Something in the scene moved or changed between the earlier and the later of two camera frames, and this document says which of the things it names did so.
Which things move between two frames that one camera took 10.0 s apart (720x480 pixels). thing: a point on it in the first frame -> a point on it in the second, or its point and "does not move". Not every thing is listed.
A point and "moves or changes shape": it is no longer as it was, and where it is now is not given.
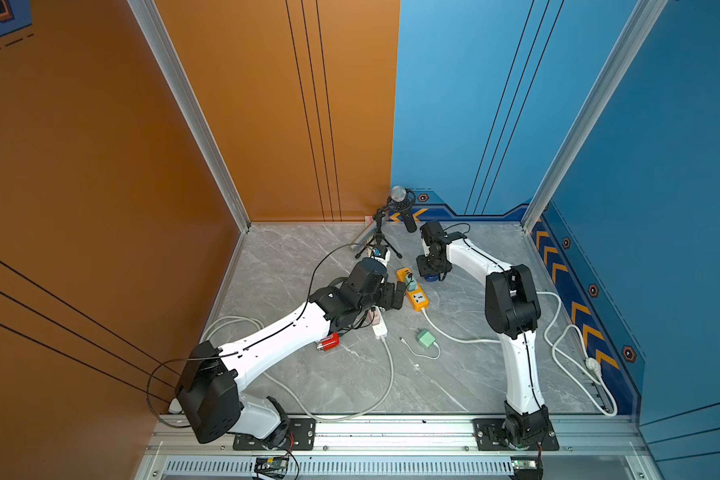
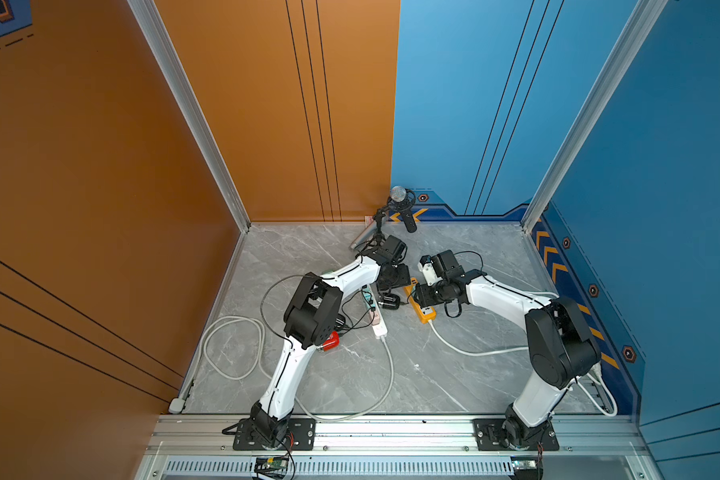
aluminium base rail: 608,447 does not move
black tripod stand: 378,236 does not move
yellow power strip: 417,299 moves or changes shape
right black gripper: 423,269 -> 421,295
